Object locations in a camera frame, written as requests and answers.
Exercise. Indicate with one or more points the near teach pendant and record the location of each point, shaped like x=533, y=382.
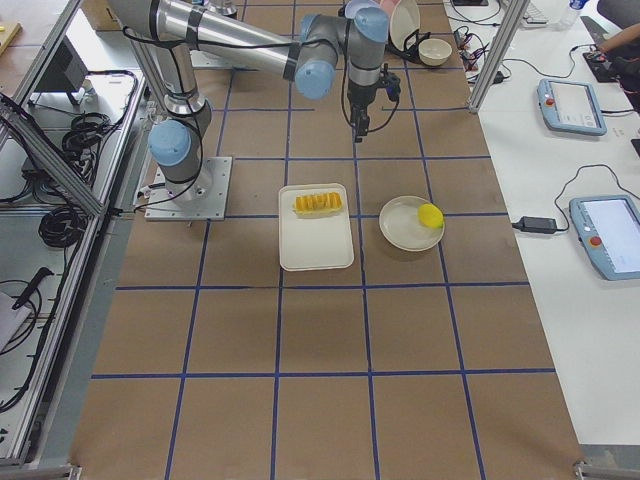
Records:
x=608, y=229

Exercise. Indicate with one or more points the cream round plate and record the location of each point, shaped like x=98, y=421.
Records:
x=400, y=226

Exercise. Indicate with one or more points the teach pendant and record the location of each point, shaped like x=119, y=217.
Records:
x=570, y=107
x=608, y=229

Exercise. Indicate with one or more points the cream rectangular tray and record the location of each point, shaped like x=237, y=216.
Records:
x=320, y=239

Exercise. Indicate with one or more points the blue plate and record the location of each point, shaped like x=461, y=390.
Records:
x=352, y=7

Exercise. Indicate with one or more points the yellow lemon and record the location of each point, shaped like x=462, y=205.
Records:
x=430, y=216

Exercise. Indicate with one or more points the aluminium frame post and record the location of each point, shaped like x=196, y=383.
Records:
x=499, y=46

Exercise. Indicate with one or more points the black power adapter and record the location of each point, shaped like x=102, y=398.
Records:
x=538, y=225

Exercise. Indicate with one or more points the pink plate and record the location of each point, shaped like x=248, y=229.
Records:
x=388, y=6

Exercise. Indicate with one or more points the black dish rack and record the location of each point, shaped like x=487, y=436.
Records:
x=409, y=50

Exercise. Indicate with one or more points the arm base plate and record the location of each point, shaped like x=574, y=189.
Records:
x=205, y=200

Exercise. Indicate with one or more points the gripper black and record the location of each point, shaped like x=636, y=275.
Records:
x=358, y=99

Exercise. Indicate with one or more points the cream plate in rack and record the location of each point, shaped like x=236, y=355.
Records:
x=405, y=22

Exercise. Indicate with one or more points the yellow orange bread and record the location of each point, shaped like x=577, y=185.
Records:
x=317, y=205

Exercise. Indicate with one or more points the cream bowl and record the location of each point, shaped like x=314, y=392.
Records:
x=434, y=52

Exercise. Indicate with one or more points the far teach pendant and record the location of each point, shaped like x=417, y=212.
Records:
x=570, y=107

